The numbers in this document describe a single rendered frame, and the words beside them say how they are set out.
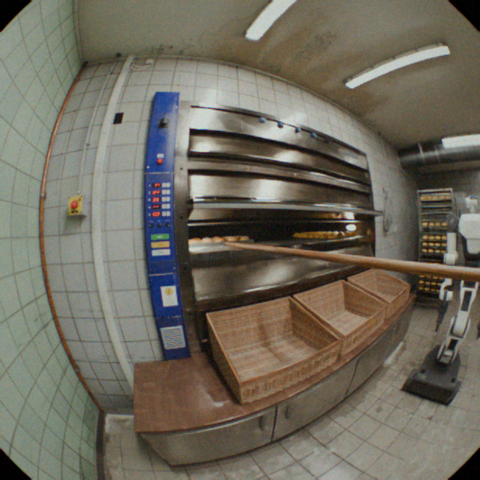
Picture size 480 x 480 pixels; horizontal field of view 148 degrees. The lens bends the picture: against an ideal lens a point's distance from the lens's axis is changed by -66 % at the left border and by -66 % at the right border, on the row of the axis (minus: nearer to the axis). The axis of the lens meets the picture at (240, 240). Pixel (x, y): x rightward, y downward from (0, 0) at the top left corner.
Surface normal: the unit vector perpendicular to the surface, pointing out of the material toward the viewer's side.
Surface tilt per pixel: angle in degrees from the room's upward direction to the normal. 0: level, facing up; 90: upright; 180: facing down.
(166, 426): 0
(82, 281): 90
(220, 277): 70
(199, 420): 0
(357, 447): 0
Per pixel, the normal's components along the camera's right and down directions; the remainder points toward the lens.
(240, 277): 0.37, -0.31
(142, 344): 0.40, 0.03
